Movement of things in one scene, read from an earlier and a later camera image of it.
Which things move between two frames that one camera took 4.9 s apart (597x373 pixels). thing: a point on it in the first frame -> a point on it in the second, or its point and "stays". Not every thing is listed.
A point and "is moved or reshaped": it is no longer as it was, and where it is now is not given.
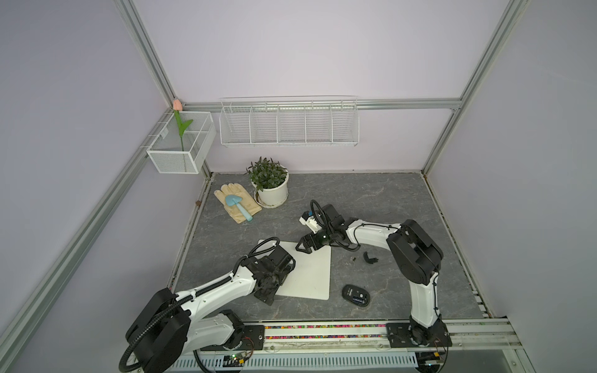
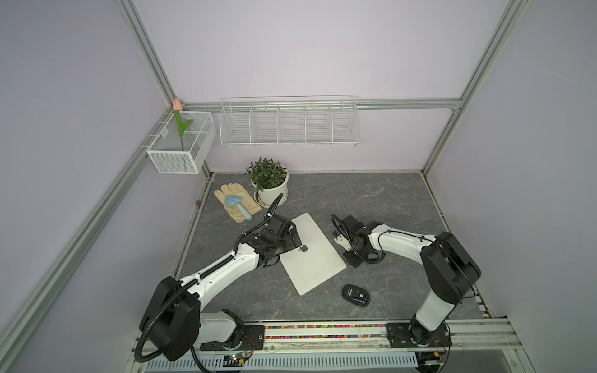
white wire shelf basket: (291, 121) stays
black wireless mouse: (356, 294) stays
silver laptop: (311, 277) is moved or reshaped
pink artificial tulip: (177, 106) stays
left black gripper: (267, 294) -> (289, 242)
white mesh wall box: (183, 143) stays
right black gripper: (304, 245) -> (350, 260)
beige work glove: (247, 201) stays
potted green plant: (270, 181) stays
